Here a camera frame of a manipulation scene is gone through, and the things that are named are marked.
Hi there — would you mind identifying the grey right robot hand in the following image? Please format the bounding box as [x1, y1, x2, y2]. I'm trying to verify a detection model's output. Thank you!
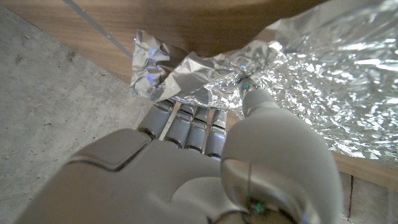
[14, 77, 343, 224]

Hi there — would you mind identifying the crinkled aluminum foil sheet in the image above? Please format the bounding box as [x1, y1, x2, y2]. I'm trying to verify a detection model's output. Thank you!
[129, 0, 398, 163]

